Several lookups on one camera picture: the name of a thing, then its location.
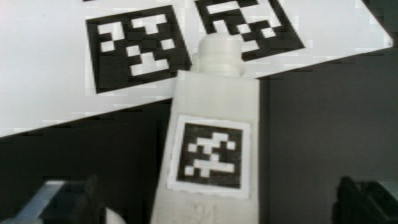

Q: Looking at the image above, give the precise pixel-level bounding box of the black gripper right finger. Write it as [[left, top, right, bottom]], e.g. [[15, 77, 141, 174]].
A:
[[333, 176, 398, 224]]

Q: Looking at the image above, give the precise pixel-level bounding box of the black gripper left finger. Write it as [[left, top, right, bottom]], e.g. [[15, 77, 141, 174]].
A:
[[40, 176, 105, 224]]

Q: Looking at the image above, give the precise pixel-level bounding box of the white marker base sheet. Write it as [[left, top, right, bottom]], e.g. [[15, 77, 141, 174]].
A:
[[0, 0, 395, 137]]

